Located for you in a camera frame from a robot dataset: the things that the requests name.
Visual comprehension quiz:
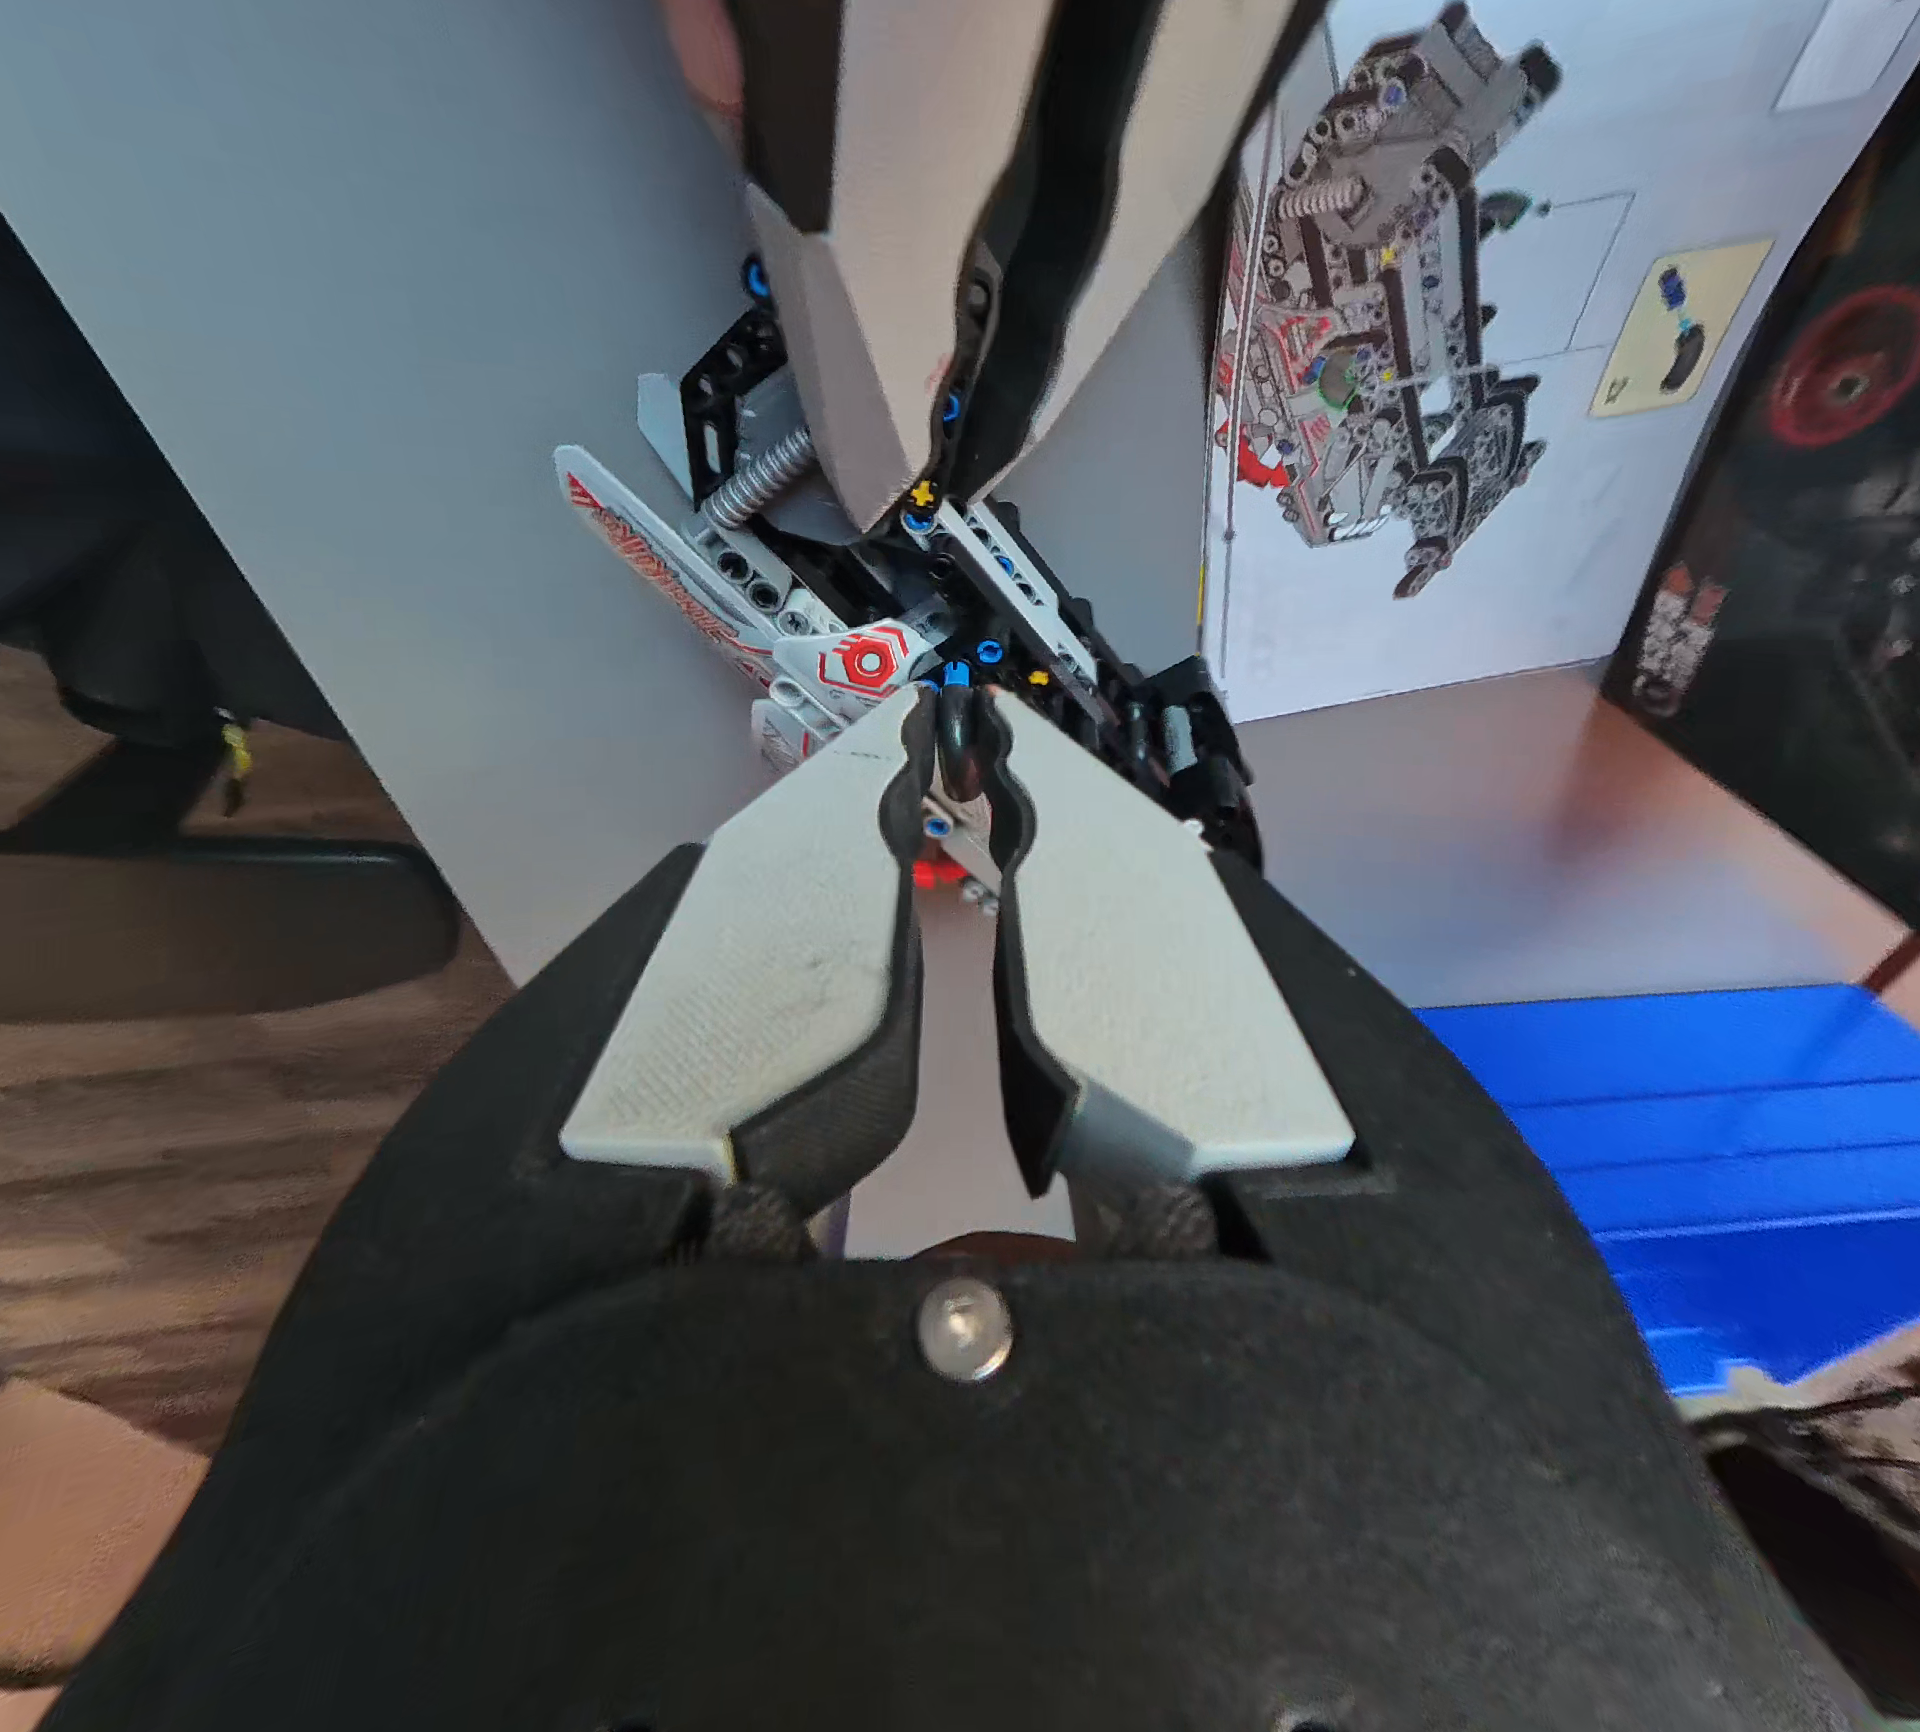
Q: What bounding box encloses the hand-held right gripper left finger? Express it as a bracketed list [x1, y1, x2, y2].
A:
[558, 686, 941, 1223]

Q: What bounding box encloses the black and white lego model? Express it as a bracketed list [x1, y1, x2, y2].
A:
[552, 245, 1267, 923]

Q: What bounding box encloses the blue plastic storage bin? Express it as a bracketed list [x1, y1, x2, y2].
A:
[1410, 982, 1920, 1404]

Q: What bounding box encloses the black toy box red wheel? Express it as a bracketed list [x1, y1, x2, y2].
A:
[1597, 111, 1920, 923]

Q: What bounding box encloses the lego instruction booklet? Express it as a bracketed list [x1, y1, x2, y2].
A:
[1197, 0, 1920, 725]

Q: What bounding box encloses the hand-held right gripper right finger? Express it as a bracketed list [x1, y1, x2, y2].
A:
[974, 686, 1361, 1202]

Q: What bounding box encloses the small curved lego piece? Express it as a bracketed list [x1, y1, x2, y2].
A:
[930, 683, 996, 807]

